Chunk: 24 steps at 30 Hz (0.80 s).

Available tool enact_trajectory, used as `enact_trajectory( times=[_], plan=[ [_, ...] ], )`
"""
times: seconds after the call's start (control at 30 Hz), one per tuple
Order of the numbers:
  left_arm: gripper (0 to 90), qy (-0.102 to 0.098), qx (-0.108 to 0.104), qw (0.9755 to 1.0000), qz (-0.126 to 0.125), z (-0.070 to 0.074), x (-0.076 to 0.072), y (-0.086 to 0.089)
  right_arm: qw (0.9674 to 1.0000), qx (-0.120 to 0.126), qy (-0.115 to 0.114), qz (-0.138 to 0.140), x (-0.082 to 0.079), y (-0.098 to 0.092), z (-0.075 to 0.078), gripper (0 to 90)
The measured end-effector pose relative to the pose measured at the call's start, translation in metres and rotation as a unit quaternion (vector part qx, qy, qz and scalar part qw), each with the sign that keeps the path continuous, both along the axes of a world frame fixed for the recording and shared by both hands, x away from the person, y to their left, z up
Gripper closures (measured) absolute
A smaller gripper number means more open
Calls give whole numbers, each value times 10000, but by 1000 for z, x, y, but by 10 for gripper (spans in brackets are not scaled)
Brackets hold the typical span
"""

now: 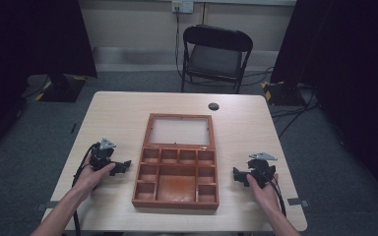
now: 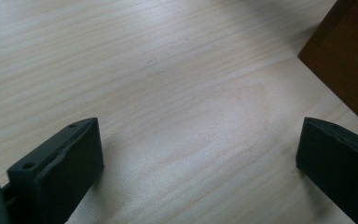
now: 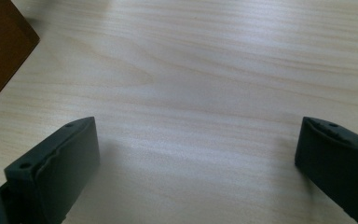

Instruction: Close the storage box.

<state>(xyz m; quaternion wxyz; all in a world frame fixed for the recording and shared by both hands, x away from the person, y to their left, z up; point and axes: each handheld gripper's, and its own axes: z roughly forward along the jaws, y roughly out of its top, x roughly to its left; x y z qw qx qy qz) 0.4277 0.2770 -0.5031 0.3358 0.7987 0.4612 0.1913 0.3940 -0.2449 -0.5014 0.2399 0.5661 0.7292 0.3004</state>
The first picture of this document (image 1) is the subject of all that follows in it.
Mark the person's left hand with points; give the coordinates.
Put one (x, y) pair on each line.
(90, 179)

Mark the black curtain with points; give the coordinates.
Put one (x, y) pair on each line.
(351, 82)
(29, 49)

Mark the black folding chair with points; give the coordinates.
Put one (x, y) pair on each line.
(215, 59)

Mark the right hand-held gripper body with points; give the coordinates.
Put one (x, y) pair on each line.
(262, 171)

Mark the person's right hand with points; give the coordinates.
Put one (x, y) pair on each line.
(264, 195)

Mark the grey tape strip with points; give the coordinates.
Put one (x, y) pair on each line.
(46, 206)
(298, 202)

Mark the wooden compartment box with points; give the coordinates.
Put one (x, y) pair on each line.
(178, 164)

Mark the white wall socket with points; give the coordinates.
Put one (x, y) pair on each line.
(182, 6)

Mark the black stand base striped tape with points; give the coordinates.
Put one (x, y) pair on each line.
(283, 93)

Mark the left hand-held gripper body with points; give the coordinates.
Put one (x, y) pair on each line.
(100, 156)

